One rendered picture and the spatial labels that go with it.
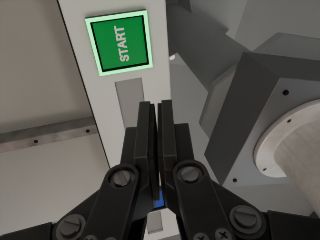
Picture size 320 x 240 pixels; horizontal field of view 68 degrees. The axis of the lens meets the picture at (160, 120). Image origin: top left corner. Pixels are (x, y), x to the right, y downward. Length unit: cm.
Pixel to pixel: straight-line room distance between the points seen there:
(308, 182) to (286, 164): 5
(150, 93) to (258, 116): 21
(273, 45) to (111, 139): 34
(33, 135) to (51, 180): 15
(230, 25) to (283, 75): 100
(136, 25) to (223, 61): 42
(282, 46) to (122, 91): 34
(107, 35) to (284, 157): 35
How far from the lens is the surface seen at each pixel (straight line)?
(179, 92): 144
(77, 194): 61
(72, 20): 24
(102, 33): 24
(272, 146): 47
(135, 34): 24
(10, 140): 47
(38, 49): 41
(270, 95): 40
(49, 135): 45
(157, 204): 42
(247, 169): 51
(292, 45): 53
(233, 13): 137
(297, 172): 45
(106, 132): 30
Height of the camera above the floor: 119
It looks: 52 degrees down
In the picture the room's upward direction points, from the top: 159 degrees clockwise
